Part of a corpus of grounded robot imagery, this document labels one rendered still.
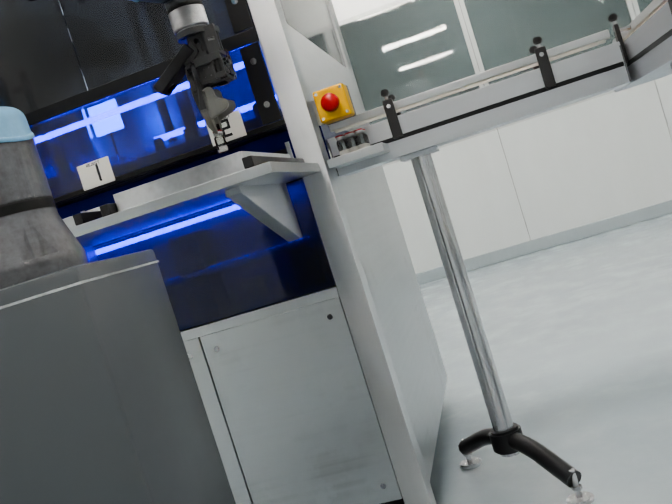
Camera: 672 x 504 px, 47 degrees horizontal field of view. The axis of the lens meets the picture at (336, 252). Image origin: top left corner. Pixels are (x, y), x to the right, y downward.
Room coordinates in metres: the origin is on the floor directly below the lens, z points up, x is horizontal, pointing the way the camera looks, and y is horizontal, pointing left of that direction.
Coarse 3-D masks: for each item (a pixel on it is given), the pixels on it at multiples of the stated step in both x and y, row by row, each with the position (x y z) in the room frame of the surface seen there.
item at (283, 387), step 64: (384, 192) 2.54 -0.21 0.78; (384, 256) 2.13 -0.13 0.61; (256, 320) 1.77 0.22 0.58; (320, 320) 1.74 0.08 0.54; (384, 320) 1.84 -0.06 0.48; (256, 384) 1.78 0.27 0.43; (320, 384) 1.75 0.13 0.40; (256, 448) 1.79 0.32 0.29; (320, 448) 1.76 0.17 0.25; (384, 448) 1.73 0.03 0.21
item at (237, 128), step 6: (234, 114) 1.75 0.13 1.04; (240, 114) 1.75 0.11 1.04; (228, 120) 1.75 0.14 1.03; (234, 120) 1.75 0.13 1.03; (240, 120) 1.75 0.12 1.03; (222, 126) 1.76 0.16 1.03; (234, 126) 1.75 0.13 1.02; (240, 126) 1.75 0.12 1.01; (210, 132) 1.76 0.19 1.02; (228, 132) 1.76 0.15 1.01; (234, 132) 1.75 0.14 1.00; (240, 132) 1.75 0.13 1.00; (228, 138) 1.76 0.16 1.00; (234, 138) 1.75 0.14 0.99
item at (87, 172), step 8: (96, 160) 1.82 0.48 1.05; (104, 160) 1.82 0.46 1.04; (80, 168) 1.83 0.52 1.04; (88, 168) 1.83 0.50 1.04; (104, 168) 1.82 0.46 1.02; (80, 176) 1.84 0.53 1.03; (88, 176) 1.83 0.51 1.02; (96, 176) 1.83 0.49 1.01; (104, 176) 1.82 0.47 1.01; (112, 176) 1.82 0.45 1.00; (88, 184) 1.83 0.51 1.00; (96, 184) 1.83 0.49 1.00
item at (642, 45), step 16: (656, 0) 1.46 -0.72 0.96; (640, 16) 1.61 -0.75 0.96; (656, 16) 1.40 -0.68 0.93; (624, 32) 1.79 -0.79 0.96; (640, 32) 1.54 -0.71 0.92; (656, 32) 1.43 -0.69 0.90; (624, 48) 1.71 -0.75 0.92; (640, 48) 1.58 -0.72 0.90; (656, 48) 1.46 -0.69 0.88; (640, 64) 1.62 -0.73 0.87; (656, 64) 1.49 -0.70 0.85; (640, 80) 1.75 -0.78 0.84
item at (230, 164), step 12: (228, 156) 1.37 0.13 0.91; (240, 156) 1.36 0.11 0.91; (276, 156) 1.58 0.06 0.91; (288, 156) 1.68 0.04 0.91; (192, 168) 1.38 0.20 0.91; (204, 168) 1.38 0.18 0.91; (216, 168) 1.37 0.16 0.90; (228, 168) 1.37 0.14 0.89; (240, 168) 1.36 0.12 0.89; (156, 180) 1.40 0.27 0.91; (168, 180) 1.39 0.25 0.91; (180, 180) 1.39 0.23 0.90; (192, 180) 1.38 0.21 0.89; (204, 180) 1.38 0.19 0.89; (120, 192) 1.42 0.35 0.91; (132, 192) 1.41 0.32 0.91; (144, 192) 1.41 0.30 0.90; (156, 192) 1.40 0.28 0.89; (168, 192) 1.40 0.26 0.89; (120, 204) 1.42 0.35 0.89; (132, 204) 1.41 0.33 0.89
